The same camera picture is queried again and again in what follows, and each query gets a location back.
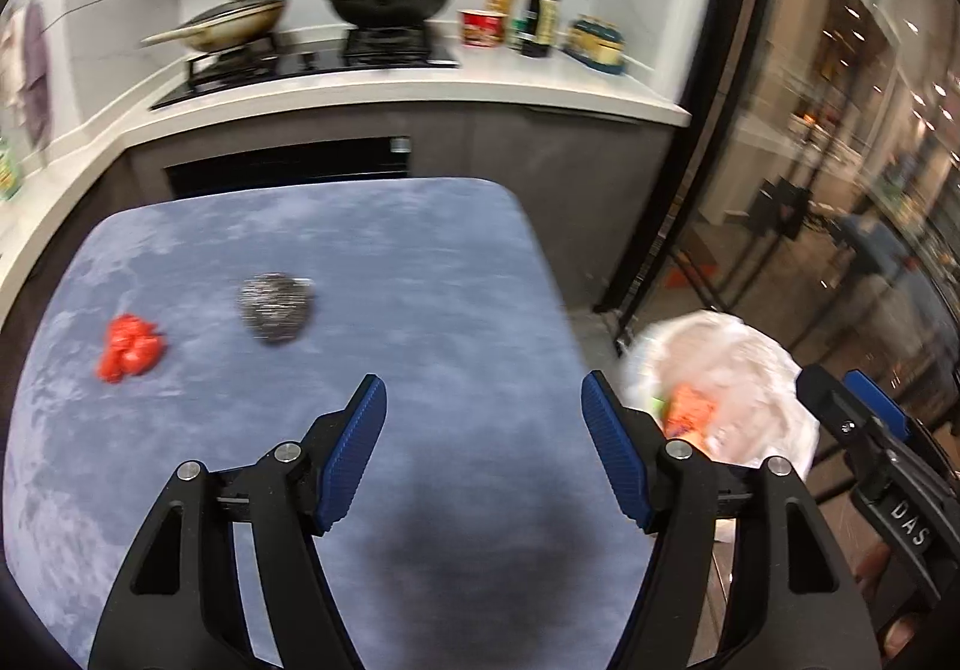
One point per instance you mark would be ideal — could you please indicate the white kitchen counter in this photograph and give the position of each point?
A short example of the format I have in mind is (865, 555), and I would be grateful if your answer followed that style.
(525, 85)

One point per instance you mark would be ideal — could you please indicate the glass sliding door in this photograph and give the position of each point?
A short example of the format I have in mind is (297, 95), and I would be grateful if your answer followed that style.
(787, 115)

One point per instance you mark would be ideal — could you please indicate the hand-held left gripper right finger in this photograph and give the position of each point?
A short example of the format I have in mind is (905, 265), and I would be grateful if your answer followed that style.
(615, 452)

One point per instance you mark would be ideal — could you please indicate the red instant noodle cup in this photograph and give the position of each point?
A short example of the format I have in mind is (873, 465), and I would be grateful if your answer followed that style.
(481, 28)

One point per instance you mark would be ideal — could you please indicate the orange printed plastic bag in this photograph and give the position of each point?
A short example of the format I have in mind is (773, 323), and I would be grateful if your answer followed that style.
(686, 411)

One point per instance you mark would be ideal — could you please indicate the red plastic bag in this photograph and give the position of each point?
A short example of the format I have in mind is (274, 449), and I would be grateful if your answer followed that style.
(131, 349)

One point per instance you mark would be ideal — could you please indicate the black gas stove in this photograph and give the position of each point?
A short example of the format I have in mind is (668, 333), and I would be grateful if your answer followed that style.
(300, 66)

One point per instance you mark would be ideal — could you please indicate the beige wok with lid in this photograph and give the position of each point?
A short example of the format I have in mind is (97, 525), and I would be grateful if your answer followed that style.
(232, 21)

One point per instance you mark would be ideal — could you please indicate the white hanging towel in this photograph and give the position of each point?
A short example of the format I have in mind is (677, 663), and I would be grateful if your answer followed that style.
(11, 58)

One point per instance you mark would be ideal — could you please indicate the small green jar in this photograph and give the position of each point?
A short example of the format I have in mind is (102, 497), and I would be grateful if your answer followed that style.
(519, 33)

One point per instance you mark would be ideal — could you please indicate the white plastic bin bag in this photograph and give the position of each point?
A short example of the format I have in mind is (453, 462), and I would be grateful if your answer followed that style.
(742, 355)

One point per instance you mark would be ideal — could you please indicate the steel wool scrubber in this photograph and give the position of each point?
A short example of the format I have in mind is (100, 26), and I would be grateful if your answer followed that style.
(277, 306)

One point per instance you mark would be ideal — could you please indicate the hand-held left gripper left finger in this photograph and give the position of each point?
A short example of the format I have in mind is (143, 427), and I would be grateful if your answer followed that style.
(352, 452)

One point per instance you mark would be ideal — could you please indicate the built-in oven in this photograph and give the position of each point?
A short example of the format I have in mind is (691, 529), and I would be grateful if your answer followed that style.
(285, 163)

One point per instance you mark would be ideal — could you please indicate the blue grey table cloth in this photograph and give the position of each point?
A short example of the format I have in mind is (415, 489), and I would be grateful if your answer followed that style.
(420, 280)

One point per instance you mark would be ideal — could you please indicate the person's right hand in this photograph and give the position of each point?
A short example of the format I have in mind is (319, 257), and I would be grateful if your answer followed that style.
(900, 644)

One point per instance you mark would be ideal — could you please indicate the green dish soap bottle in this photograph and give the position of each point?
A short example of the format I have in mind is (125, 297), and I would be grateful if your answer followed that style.
(9, 171)

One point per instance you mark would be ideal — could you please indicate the dark soy sauce bottle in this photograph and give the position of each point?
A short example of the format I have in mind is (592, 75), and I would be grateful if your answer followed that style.
(541, 13)

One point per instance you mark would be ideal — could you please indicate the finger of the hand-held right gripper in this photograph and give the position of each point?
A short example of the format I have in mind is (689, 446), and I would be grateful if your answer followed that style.
(825, 400)
(874, 400)

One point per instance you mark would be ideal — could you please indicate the spice jar set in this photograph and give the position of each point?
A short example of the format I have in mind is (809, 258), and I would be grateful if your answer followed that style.
(596, 43)

